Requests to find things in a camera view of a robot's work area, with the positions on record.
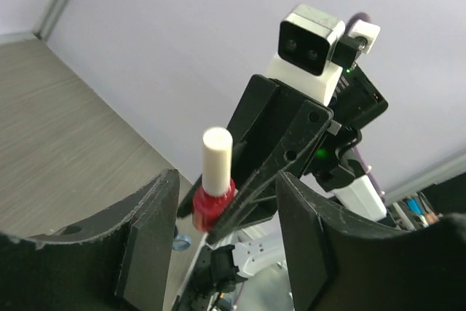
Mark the white nail polish cap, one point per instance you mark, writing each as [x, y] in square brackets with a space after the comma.
[216, 161]

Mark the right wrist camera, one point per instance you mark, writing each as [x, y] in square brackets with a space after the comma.
[314, 48]

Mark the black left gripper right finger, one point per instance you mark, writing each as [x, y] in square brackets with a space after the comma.
[338, 260]

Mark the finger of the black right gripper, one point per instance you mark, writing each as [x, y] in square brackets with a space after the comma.
[255, 206]
[259, 127]

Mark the red nail polish bottle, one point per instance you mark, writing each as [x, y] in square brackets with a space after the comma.
[207, 209]

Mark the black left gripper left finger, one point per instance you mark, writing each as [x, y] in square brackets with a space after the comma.
[117, 259]

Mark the blue ceramic mug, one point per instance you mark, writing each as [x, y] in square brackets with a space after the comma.
[180, 242]

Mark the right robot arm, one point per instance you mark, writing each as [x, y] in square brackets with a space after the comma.
[337, 167]

